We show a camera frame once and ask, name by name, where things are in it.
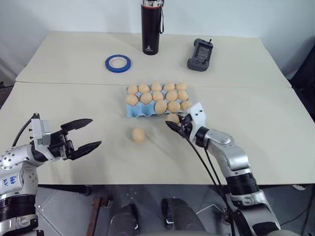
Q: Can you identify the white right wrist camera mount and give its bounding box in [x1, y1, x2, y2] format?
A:
[187, 102, 209, 135]

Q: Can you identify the blue egg carton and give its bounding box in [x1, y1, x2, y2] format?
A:
[126, 85, 194, 118]

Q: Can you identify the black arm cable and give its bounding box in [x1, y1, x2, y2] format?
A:
[203, 145, 237, 236]
[181, 132, 234, 236]
[12, 115, 35, 146]

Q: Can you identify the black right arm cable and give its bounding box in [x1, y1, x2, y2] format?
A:
[181, 132, 234, 236]
[203, 145, 237, 236]

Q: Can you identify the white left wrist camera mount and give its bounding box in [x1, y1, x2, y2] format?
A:
[30, 113, 53, 151]

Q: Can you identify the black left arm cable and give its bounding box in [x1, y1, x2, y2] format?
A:
[12, 115, 35, 146]

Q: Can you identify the black thermos bottle with strap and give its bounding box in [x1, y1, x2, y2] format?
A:
[140, 0, 165, 56]

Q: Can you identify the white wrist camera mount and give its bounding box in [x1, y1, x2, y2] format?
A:
[30, 113, 53, 151]
[187, 102, 209, 135]

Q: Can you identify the blue tape roll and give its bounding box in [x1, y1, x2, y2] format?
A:
[104, 54, 133, 74]

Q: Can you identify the grey handheld controller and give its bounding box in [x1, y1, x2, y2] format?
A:
[186, 37, 214, 72]

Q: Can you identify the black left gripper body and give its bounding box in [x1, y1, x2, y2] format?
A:
[47, 129, 76, 161]

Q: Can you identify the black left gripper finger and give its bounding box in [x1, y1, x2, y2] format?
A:
[60, 118, 94, 132]
[73, 140, 102, 159]

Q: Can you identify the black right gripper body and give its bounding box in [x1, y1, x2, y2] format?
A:
[180, 117, 195, 139]

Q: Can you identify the rusty metal bar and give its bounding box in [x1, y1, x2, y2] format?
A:
[86, 196, 110, 236]

